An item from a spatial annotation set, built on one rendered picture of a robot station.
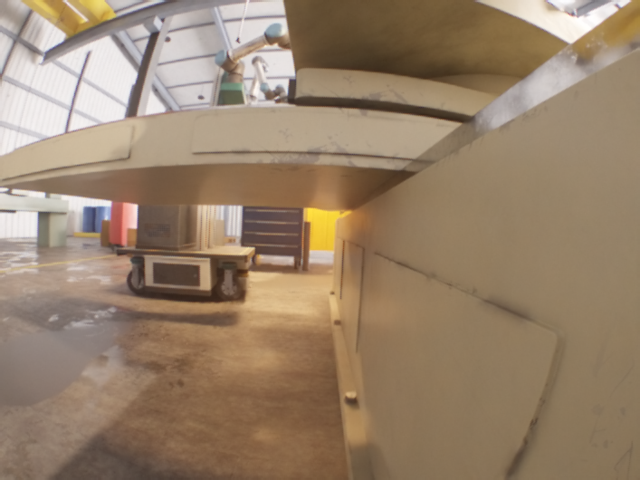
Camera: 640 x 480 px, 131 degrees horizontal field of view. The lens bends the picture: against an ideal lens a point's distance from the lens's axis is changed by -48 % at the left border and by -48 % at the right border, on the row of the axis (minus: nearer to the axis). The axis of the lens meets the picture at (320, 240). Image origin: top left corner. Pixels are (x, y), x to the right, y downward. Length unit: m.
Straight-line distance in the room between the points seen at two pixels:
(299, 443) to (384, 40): 0.86
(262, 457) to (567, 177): 0.67
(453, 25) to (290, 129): 0.34
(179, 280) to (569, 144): 1.85
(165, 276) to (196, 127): 1.46
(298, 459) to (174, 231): 1.59
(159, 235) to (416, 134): 1.73
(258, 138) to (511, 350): 0.45
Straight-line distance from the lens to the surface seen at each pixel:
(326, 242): 4.52
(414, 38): 0.57
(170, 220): 1.93
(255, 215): 3.50
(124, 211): 5.00
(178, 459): 0.69
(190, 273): 1.83
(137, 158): 0.59
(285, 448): 0.70
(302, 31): 0.55
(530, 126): 0.18
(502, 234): 0.20
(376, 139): 0.48
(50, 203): 6.40
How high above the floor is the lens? 0.49
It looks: 2 degrees down
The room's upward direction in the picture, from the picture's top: 3 degrees clockwise
